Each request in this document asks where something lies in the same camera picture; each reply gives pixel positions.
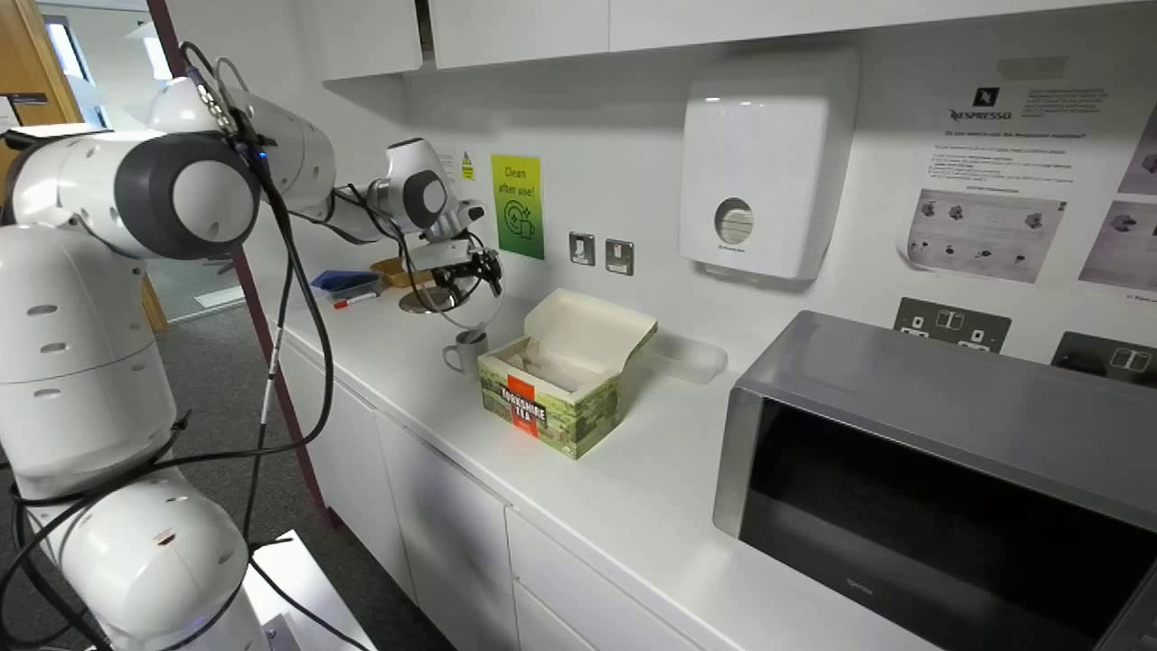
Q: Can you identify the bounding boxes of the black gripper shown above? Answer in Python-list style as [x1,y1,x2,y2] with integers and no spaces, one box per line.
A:
[422,236,499,288]

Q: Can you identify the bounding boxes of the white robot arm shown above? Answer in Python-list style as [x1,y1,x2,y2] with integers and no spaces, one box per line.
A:
[0,75,499,651]

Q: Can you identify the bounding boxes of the white ceramic mug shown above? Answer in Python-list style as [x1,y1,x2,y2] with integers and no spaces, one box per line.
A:
[441,327,488,376]

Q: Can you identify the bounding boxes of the green tea bag box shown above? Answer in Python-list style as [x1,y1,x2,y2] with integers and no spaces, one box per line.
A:
[476,288,658,459]

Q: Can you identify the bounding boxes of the round steel drain tray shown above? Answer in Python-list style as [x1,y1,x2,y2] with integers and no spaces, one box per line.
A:
[398,286,453,315]

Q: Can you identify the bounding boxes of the blue cloth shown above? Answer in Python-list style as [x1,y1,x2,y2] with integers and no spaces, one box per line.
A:
[312,272,379,300]

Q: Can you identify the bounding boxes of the white upper cabinets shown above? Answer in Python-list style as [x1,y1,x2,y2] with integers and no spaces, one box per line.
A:
[287,0,1132,79]

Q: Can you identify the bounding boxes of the white cabinets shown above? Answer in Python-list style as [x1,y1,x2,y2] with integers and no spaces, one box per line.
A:
[287,0,1132,79]
[282,327,728,651]

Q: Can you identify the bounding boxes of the white lower cabinets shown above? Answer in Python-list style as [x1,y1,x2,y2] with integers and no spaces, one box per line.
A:
[282,327,728,651]

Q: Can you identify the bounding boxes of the white paper towel dispenser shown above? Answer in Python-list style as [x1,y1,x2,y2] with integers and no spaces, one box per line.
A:
[680,90,833,283]

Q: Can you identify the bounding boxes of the black double socket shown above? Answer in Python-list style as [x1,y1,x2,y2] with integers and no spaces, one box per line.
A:
[894,295,1012,351]

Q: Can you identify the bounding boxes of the coffee instruction poster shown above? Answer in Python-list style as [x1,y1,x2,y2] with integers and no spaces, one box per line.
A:
[896,55,1155,286]

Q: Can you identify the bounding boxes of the silver microwave oven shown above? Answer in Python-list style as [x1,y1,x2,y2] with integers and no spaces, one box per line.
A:
[711,312,1157,651]

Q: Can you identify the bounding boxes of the left wall switch plate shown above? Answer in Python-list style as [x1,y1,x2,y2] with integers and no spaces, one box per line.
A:
[567,230,597,268]

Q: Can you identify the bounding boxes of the wall switch plate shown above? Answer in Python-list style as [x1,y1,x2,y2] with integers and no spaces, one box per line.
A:
[605,238,638,275]
[567,230,597,268]

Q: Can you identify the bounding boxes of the right wall switch plate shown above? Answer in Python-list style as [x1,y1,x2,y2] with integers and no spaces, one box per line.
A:
[605,238,638,275]

